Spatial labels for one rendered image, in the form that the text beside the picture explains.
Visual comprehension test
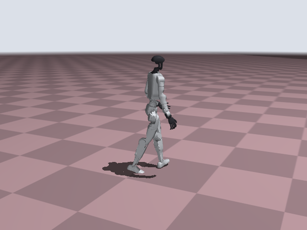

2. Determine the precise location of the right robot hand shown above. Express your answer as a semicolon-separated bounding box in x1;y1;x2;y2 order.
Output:
165;114;177;130

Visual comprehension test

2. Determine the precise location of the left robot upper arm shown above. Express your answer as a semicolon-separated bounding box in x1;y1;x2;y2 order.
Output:
145;72;150;94

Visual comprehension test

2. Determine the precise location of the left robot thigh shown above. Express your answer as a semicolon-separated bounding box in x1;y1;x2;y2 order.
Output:
145;109;162;140

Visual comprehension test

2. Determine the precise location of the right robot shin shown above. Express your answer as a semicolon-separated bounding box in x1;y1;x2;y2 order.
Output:
132;139;148;168

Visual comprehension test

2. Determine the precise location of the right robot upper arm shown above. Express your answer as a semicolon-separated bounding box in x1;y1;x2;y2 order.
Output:
156;75;166;99

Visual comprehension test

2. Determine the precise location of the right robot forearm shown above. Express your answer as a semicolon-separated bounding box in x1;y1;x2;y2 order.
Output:
160;94;171;117

